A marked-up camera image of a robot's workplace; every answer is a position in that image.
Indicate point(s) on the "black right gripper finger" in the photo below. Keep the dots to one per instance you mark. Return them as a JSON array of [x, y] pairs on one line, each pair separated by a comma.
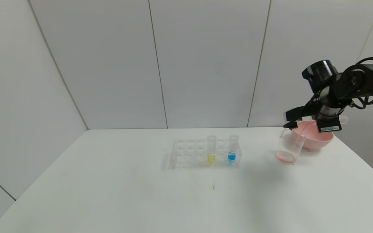
[[291, 125]]

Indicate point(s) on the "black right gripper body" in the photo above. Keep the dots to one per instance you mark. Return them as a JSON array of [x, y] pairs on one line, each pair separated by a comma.
[[329, 127]]

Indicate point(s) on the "yellow pigment test tube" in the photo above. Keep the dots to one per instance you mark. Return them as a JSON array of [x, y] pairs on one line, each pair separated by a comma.
[[211, 158]]

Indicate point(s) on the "clear plastic measuring beaker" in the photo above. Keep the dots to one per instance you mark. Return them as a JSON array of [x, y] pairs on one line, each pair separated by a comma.
[[285, 157]]

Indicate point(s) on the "blue pigment test tube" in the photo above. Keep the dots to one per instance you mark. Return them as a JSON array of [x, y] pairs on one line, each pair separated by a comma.
[[231, 157]]

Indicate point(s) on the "clear plastic test tube rack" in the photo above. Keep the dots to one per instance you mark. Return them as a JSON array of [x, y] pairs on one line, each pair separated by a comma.
[[189, 152]]

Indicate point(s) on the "pink plastic bowl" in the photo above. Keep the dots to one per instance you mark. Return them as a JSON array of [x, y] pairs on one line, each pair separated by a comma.
[[316, 140]]

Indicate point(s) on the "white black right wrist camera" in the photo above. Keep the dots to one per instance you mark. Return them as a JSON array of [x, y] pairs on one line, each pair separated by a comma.
[[295, 115]]

